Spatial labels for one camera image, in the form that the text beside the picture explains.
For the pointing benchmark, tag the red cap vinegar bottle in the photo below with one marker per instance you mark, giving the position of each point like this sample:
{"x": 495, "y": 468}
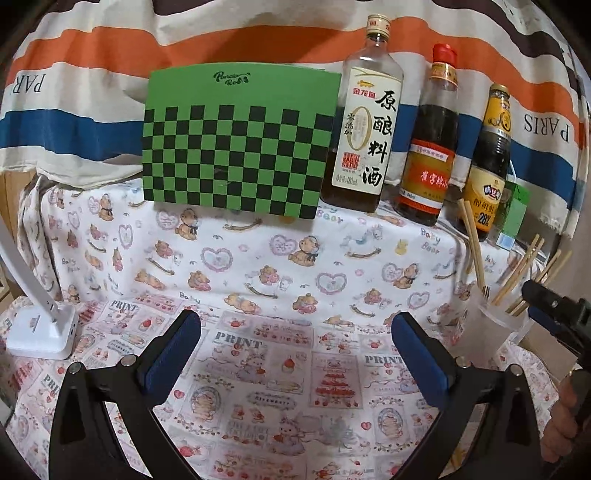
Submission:
{"x": 427, "y": 170}

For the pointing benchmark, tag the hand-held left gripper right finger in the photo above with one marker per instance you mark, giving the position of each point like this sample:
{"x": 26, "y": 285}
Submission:
{"x": 422, "y": 360}

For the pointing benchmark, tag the gold cap soy sauce bottle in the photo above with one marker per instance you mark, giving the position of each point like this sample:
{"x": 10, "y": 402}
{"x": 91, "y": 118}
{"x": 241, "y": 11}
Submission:
{"x": 489, "y": 198}

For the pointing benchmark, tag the white lamp base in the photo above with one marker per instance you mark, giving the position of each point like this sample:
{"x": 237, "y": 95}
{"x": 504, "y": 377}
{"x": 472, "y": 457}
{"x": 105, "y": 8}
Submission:
{"x": 39, "y": 334}

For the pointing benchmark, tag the person's right hand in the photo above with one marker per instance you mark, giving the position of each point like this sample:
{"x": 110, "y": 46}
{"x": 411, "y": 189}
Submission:
{"x": 561, "y": 424}

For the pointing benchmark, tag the small green carton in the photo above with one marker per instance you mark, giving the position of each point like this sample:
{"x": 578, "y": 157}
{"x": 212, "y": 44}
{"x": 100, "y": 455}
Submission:
{"x": 515, "y": 217}

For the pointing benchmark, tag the striped backdrop cloth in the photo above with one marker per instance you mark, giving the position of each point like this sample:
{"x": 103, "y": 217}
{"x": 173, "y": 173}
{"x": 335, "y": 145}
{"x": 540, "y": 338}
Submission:
{"x": 258, "y": 41}

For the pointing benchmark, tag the green checkered box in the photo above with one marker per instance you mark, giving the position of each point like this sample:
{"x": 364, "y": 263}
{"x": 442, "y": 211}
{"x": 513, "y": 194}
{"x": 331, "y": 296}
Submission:
{"x": 240, "y": 152}

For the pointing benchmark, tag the bundle of wooden chopsticks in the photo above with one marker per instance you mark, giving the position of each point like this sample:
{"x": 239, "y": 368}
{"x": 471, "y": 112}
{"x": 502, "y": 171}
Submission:
{"x": 472, "y": 240}

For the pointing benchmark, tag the strawberry print patchwork cloth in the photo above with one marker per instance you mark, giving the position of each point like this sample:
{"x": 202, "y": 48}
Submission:
{"x": 295, "y": 369}

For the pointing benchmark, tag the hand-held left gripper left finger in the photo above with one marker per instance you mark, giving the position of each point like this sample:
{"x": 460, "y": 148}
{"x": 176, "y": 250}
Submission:
{"x": 173, "y": 355}

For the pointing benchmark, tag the translucent plastic cup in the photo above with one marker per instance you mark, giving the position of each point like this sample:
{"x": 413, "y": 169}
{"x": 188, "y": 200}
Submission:
{"x": 489, "y": 332}

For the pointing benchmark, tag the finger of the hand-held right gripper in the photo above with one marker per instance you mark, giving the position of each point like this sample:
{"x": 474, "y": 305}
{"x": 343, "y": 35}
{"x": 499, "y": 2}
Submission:
{"x": 547, "y": 297}
{"x": 549, "y": 323}

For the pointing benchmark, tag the clear cooking wine bottle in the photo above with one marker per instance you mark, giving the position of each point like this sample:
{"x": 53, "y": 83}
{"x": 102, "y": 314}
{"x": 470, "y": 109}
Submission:
{"x": 364, "y": 138}

